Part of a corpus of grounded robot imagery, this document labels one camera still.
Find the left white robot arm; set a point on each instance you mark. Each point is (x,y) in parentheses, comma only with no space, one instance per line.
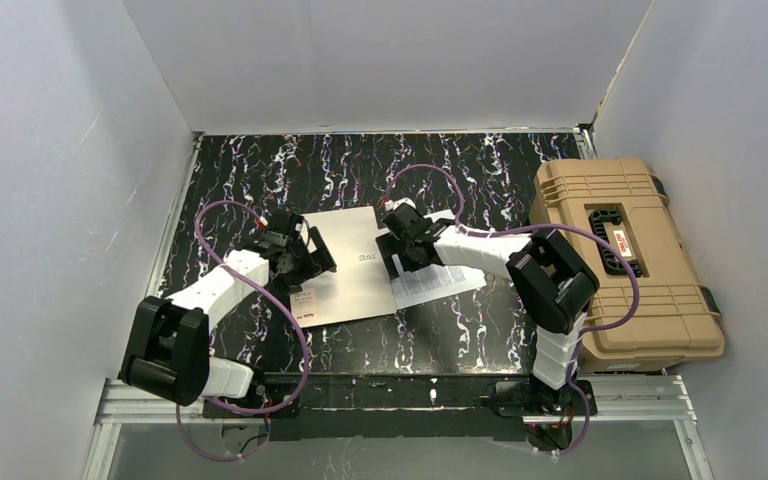
(168,353)

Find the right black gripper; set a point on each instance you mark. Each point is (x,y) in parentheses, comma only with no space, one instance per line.
(399,250)

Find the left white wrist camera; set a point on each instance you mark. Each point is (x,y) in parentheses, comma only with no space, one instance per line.
(286,223)

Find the aluminium frame rail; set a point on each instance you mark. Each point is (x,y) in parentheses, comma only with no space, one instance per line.
(635,398)

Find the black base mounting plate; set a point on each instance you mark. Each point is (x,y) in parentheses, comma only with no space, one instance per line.
(426,406)

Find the printed white paper sheet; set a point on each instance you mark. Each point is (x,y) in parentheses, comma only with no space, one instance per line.
(435,282)

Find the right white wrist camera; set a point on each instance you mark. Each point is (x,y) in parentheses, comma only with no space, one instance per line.
(391,205)

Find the tan plastic tool case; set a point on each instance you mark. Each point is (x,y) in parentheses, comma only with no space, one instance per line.
(622,202)

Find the beige file folder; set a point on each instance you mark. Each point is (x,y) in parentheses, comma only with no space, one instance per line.
(360,287)

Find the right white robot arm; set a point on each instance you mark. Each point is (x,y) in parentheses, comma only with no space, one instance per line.
(554,283)

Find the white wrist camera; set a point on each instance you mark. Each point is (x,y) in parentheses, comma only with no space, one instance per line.
(286,223)
(391,205)

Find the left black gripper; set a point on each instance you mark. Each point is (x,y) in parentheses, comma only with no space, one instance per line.
(308,253)

